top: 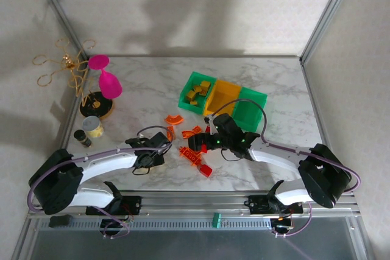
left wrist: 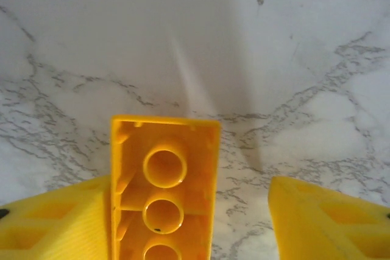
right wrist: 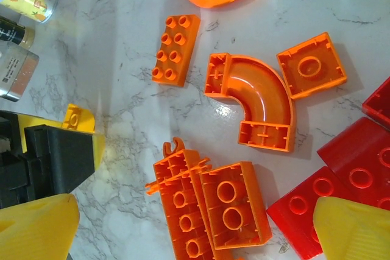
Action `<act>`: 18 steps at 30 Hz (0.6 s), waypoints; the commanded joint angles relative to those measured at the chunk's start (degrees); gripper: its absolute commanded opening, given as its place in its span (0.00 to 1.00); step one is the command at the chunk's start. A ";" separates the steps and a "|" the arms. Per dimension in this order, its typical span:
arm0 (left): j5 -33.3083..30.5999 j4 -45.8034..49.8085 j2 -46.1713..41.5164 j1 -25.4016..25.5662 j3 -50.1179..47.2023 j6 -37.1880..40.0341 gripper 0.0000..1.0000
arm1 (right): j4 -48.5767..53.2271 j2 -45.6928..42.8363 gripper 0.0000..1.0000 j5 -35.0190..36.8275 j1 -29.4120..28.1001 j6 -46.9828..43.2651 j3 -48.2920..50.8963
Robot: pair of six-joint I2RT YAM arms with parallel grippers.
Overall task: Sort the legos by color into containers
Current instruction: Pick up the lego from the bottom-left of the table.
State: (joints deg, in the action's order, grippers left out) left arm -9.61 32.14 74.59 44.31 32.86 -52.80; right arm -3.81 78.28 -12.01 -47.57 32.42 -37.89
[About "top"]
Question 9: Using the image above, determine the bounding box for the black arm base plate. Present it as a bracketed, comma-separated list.
[247, 194, 305, 215]
[85, 195, 143, 216]

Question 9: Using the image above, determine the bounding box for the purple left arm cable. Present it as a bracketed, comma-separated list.
[27, 125, 175, 212]

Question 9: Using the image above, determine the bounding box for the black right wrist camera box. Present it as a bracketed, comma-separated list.
[211, 113, 238, 130]

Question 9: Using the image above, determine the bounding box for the aluminum mounting rail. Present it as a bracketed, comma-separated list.
[27, 189, 362, 217]

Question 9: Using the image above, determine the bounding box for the gold wire glass rack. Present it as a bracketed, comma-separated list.
[32, 38, 116, 121]

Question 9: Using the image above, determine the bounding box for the pink wine glass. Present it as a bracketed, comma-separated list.
[87, 54, 124, 100]

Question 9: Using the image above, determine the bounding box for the grey metal panel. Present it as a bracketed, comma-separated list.
[12, 229, 376, 260]

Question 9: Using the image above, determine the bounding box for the white and yellow tin can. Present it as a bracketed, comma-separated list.
[82, 116, 104, 139]

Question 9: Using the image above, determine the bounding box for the yellow plastic bin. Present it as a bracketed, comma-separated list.
[203, 79, 243, 121]

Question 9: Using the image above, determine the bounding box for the green terminal connector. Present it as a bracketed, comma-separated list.
[213, 212, 225, 230]

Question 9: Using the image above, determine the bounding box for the small black block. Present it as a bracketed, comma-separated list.
[48, 214, 74, 229]

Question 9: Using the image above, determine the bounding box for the small dark bottle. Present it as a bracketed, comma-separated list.
[73, 130, 92, 148]

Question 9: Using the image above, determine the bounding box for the aluminum side rail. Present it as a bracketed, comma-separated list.
[300, 60, 332, 151]

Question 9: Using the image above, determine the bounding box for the aluminum frame post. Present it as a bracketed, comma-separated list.
[299, 0, 359, 65]
[27, 0, 91, 60]

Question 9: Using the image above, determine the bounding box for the green plastic bin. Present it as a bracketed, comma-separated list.
[230, 86, 268, 133]
[178, 71, 218, 117]

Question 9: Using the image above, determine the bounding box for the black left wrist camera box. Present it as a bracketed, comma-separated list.
[124, 136, 149, 150]

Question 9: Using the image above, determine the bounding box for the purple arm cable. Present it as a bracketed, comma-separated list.
[210, 99, 362, 209]
[27, 125, 175, 212]

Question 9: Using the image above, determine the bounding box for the slotted grey cable duct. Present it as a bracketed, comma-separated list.
[36, 217, 275, 231]

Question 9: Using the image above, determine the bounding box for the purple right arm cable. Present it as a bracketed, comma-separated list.
[210, 99, 362, 209]

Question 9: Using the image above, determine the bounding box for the thin purple base cable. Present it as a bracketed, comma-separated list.
[272, 202, 313, 238]
[99, 206, 134, 240]

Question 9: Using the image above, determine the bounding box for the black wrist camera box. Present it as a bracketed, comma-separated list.
[124, 136, 149, 150]
[211, 113, 238, 130]

